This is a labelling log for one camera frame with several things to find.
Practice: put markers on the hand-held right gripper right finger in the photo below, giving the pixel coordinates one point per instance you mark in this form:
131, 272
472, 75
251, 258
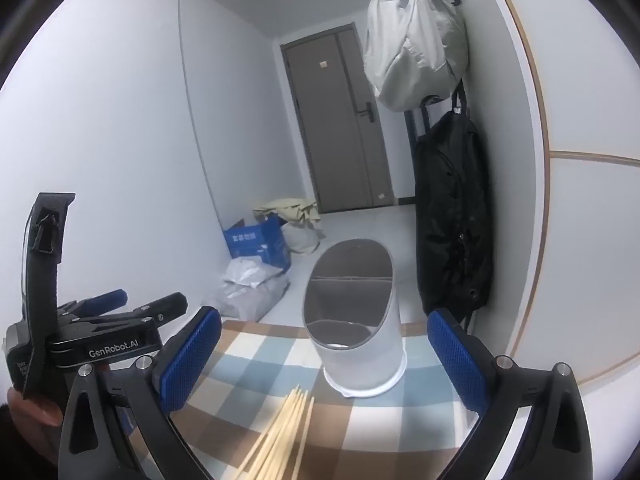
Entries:
457, 360

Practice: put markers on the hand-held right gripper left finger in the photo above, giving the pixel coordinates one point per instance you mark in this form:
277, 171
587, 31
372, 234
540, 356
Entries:
190, 360

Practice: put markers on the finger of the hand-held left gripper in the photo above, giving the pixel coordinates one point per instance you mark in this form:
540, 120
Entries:
107, 300
160, 312

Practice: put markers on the grey oval utensil holder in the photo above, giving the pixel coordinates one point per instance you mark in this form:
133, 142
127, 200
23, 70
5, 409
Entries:
360, 360

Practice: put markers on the bundle of wooden chopsticks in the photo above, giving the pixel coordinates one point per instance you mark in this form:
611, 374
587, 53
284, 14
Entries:
280, 440

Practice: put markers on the person's left hand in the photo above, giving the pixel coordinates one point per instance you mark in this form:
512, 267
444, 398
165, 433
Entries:
35, 407

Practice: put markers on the checkered floor mat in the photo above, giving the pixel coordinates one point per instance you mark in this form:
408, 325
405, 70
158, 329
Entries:
240, 360

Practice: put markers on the grey parcel bag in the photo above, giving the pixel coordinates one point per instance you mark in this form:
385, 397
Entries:
250, 302

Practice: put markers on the white parcel bag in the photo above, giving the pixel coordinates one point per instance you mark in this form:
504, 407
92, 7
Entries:
250, 272

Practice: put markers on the blue cardboard box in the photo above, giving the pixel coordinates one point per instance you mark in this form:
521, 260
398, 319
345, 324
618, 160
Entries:
255, 245

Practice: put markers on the black hanging bag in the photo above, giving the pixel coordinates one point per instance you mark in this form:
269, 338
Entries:
450, 210

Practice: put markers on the white plastic bag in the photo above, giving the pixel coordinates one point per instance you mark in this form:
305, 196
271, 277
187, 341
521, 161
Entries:
300, 240

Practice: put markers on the beige cloth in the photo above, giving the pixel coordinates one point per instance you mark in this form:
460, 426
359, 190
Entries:
290, 210

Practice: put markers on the white wardrobe with wooden trim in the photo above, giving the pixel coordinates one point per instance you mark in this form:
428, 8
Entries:
575, 235

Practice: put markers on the grey door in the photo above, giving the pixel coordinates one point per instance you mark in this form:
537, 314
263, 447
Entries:
330, 135

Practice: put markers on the white hanging jacket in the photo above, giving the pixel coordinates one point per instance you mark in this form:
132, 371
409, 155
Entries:
410, 50

